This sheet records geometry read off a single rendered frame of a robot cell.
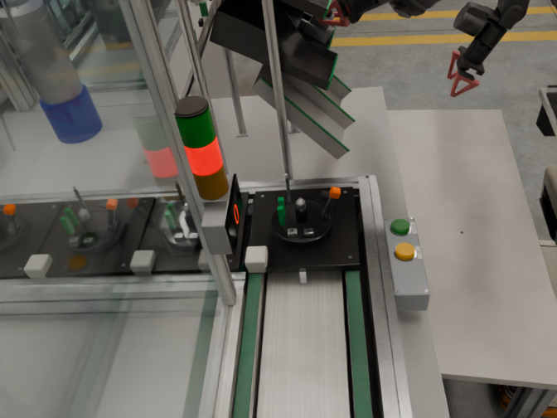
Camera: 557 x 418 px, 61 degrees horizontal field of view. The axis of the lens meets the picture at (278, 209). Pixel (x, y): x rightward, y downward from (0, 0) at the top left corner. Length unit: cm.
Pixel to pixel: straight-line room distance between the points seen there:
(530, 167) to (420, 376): 201
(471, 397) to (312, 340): 109
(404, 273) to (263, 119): 82
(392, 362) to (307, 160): 71
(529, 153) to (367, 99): 147
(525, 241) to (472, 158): 32
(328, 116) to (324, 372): 67
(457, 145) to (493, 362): 68
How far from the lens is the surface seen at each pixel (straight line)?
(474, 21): 138
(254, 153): 147
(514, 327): 110
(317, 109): 127
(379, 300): 96
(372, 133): 151
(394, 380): 89
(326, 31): 127
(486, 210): 130
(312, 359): 94
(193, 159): 69
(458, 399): 195
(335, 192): 99
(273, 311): 100
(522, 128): 314
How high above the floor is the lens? 175
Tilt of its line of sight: 44 degrees down
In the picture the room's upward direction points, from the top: 9 degrees counter-clockwise
